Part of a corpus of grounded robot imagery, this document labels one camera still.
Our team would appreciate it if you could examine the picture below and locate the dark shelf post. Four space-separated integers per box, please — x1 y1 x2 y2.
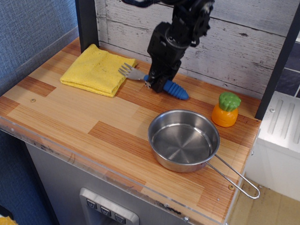
255 2 300 120
75 0 99 53

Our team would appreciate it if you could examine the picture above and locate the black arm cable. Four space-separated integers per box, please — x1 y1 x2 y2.
115 0 162 9

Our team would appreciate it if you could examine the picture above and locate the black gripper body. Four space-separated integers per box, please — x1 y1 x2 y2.
147 22 192 85

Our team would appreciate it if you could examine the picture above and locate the white ribbed cabinet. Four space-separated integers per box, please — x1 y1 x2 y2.
245 92 300 201

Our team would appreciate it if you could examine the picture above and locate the yellow object bottom left corner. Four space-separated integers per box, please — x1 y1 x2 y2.
0 217 18 225

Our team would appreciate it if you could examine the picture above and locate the dark right shelf post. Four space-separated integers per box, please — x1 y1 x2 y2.
255 2 300 120

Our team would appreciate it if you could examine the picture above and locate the orange toy carrot green top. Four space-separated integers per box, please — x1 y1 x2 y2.
211 91 241 127

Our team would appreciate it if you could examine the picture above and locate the blue handled metal fork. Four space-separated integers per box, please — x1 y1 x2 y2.
118 63 189 100

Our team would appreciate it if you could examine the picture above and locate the small steel pan wire handle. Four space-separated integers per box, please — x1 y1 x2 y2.
145 108 264 200

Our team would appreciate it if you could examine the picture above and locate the dark left shelf post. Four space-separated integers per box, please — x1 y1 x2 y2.
75 0 99 53

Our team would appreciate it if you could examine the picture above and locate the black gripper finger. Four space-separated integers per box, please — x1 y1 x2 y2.
166 62 181 81
151 75 168 93

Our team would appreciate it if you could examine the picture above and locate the yellow folded cloth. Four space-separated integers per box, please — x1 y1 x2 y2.
60 44 136 97

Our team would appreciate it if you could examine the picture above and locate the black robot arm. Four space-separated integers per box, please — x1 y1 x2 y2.
147 0 214 93

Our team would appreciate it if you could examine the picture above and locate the silver dispenser panel with buttons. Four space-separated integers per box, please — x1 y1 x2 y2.
79 187 140 225

